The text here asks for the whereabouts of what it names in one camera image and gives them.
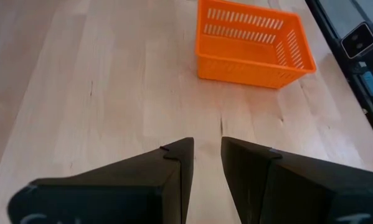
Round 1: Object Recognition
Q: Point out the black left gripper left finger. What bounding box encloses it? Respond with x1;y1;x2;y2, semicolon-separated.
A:
7;136;196;224

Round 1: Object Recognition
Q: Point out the orange plastic slotted basket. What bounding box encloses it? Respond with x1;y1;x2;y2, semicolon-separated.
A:
194;0;318;90

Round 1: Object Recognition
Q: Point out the table-level camera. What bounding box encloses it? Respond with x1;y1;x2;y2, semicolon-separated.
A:
339;20;373;77

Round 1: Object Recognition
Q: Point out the black aluminium rig frame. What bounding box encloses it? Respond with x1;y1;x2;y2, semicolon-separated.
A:
304;0;373;150

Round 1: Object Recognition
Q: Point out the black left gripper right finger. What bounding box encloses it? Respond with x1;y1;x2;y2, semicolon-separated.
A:
220;136;373;224

